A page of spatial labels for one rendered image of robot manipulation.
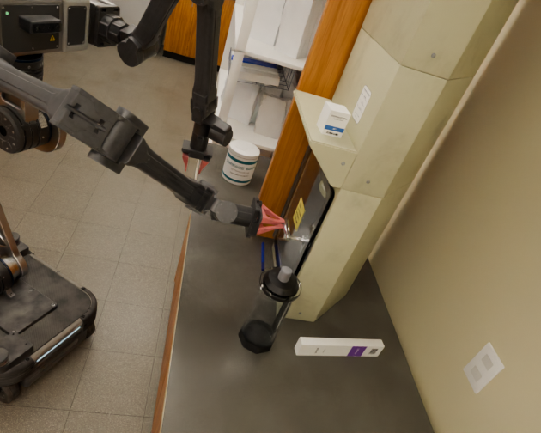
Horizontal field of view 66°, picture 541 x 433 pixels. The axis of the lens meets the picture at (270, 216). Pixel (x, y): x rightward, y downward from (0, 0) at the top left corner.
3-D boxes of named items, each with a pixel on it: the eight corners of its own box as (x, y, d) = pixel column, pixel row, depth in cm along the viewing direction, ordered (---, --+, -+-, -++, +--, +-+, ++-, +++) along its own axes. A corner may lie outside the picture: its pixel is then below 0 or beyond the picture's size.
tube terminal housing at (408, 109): (335, 259, 156) (443, 55, 114) (355, 329, 130) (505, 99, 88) (271, 246, 151) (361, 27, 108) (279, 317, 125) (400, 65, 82)
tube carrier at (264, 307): (280, 331, 119) (306, 278, 107) (268, 359, 110) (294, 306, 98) (246, 314, 120) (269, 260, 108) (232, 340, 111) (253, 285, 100)
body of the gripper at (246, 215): (262, 210, 111) (235, 204, 109) (252, 239, 117) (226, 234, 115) (260, 197, 116) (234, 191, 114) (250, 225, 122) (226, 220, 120)
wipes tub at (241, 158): (250, 173, 188) (259, 143, 180) (251, 188, 178) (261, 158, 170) (221, 166, 185) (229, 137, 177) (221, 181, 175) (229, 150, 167)
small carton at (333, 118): (335, 128, 101) (344, 106, 98) (340, 138, 97) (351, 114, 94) (316, 124, 99) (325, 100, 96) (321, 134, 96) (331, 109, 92)
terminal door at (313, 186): (275, 237, 147) (315, 137, 125) (282, 303, 123) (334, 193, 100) (273, 237, 147) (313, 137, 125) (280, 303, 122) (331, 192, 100)
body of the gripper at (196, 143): (211, 160, 140) (216, 140, 136) (180, 153, 137) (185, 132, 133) (212, 150, 145) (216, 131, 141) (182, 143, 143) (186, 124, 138)
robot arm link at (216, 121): (208, 93, 132) (191, 105, 127) (239, 108, 130) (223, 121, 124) (206, 123, 141) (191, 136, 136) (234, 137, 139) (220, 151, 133)
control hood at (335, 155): (319, 130, 125) (331, 99, 119) (341, 189, 99) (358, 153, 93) (282, 120, 122) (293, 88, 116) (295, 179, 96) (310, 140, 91)
